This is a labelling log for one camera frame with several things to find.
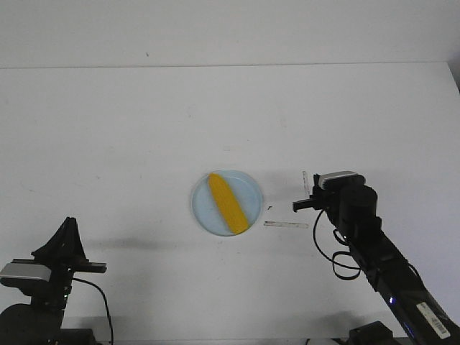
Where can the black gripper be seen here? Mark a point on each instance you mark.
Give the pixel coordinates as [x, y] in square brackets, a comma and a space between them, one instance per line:
[320, 200]
[54, 296]

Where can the yellow plastic corn cob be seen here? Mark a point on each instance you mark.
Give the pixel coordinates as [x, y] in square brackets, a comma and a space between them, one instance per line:
[227, 204]

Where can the light blue round plate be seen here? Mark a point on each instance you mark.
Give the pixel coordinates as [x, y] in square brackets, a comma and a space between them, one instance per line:
[246, 190]

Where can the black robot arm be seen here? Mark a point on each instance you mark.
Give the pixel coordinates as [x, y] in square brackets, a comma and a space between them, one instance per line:
[351, 206]
[22, 324]

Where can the clear tape strip vertical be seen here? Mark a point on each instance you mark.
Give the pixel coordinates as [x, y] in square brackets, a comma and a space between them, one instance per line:
[306, 184]

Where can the clear tape strip horizontal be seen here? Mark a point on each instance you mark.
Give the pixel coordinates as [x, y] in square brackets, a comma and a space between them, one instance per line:
[282, 224]

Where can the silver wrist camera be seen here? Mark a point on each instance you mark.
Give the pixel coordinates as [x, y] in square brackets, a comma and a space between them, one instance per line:
[334, 180]
[23, 271]

